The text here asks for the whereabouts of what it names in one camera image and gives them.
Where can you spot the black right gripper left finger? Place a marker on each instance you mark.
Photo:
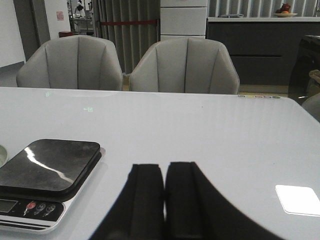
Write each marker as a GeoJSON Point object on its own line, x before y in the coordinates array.
{"type": "Point", "coordinates": [138, 212]}

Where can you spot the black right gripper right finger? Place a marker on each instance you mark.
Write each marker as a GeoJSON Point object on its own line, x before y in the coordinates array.
{"type": "Point", "coordinates": [196, 210]}

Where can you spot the black digital kitchen scale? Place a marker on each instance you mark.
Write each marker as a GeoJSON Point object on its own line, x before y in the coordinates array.
{"type": "Point", "coordinates": [41, 182]}

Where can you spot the right grey upholstered chair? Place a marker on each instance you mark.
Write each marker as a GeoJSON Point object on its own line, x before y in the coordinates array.
{"type": "Point", "coordinates": [186, 65]}

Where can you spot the grey upholstered chair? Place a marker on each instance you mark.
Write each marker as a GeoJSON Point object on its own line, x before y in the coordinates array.
{"type": "Point", "coordinates": [186, 65]}
{"type": "Point", "coordinates": [77, 62]}

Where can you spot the pale green plate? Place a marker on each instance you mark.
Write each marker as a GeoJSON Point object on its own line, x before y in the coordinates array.
{"type": "Point", "coordinates": [4, 156]}

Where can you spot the left grey upholstered chair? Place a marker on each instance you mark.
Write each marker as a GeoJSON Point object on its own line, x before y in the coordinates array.
{"type": "Point", "coordinates": [77, 62]}

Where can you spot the dark grey sideboard counter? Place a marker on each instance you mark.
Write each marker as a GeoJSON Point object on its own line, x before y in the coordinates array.
{"type": "Point", "coordinates": [263, 52]}

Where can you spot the black glossy appliance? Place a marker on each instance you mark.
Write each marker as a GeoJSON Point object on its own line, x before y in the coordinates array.
{"type": "Point", "coordinates": [308, 59]}

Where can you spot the white drawer cabinet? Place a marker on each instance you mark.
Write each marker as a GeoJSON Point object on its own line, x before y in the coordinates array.
{"type": "Point", "coordinates": [183, 18]}

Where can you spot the red waste bin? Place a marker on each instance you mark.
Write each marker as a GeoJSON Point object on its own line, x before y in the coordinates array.
{"type": "Point", "coordinates": [63, 34]}

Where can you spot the fruit bowl on counter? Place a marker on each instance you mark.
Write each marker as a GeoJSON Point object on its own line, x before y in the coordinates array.
{"type": "Point", "coordinates": [284, 11]}

